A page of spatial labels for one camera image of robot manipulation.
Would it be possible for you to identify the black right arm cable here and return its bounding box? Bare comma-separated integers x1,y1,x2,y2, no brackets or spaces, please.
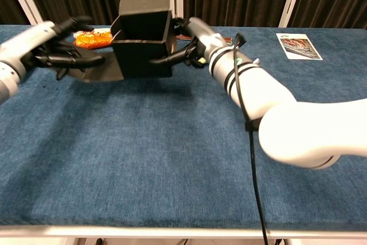
232,32,270,245

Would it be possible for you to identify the white picture card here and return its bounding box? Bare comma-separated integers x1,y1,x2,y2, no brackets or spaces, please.
275,32,323,61

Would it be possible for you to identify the black foldable paper box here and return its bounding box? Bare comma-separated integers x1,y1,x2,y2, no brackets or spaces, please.
67,0,178,83

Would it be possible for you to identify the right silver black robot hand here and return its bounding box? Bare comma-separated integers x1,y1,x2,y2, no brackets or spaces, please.
149,17,230,68

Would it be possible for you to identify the red snack stick packet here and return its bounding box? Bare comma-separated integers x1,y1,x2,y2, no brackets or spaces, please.
176,34,232,45

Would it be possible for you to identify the blue table cloth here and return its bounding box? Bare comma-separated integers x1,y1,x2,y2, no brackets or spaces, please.
0,25,367,227

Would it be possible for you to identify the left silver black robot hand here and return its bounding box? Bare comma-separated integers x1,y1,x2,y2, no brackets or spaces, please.
0,17,106,81

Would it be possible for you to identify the orange snack packet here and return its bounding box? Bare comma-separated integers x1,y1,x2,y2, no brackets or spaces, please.
73,28,114,50

